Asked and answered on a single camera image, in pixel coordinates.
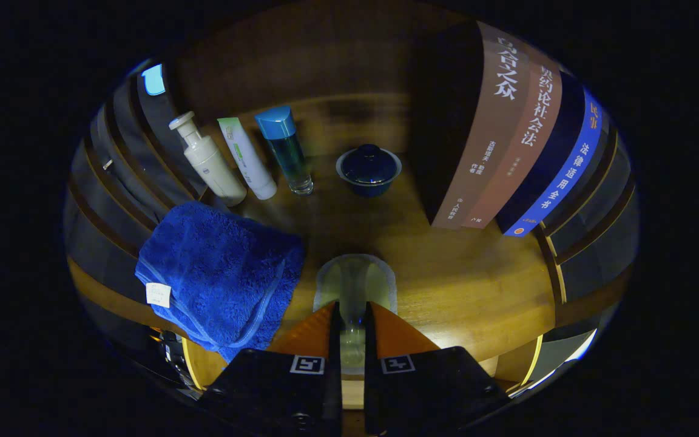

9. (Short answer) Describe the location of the blue book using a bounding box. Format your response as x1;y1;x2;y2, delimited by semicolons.
495;73;604;237

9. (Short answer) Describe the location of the blue cap glass bottle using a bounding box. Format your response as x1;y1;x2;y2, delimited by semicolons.
255;106;314;196

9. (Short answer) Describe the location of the wooden countertop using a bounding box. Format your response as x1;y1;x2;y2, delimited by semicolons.
67;94;562;392

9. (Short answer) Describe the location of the blue towel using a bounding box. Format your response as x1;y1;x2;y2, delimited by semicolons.
135;202;306;364

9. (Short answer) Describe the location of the white green tube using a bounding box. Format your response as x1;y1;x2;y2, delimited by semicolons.
217;117;278;201

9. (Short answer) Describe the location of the dark blue lidded teacup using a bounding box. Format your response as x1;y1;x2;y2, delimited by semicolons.
336;144;403;198

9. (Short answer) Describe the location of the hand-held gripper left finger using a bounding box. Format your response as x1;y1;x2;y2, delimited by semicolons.
197;302;344;437

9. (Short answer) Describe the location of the scrub sponge with pale handle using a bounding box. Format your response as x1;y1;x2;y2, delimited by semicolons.
313;254;399;377

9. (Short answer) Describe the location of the white pump bottle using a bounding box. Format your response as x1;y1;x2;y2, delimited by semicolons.
169;111;248;207

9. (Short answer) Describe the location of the wooden cabinet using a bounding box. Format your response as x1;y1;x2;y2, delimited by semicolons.
64;0;638;419

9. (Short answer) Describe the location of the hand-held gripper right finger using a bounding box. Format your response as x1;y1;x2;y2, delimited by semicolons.
363;302;513;436

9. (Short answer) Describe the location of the reddish brown book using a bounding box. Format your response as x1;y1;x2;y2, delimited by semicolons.
462;61;564;229

